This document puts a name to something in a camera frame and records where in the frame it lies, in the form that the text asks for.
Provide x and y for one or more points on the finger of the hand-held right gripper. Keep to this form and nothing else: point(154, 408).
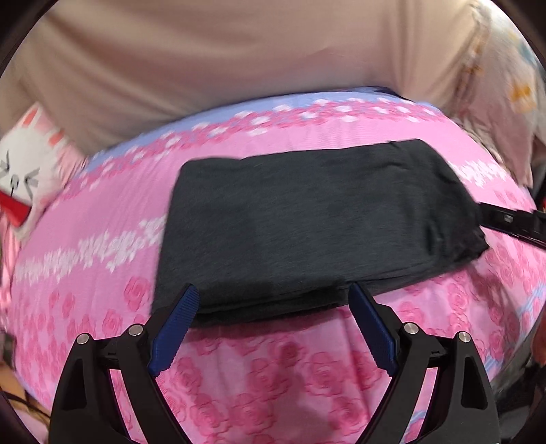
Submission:
point(518, 224)

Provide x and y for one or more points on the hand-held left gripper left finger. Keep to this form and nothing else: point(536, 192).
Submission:
point(170, 337)

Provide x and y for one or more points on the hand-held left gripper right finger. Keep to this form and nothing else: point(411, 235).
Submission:
point(375, 333)

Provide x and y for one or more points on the dark grey pants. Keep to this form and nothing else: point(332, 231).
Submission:
point(298, 222)

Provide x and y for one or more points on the pink rose print bedsheet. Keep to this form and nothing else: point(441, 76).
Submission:
point(277, 384)

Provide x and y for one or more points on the cream patterned pillow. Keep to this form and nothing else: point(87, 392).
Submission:
point(507, 85)

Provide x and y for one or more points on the white pink cartoon pillow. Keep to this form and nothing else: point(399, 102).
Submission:
point(25, 170)

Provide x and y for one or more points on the beige blanket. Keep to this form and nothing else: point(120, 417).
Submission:
point(213, 55)

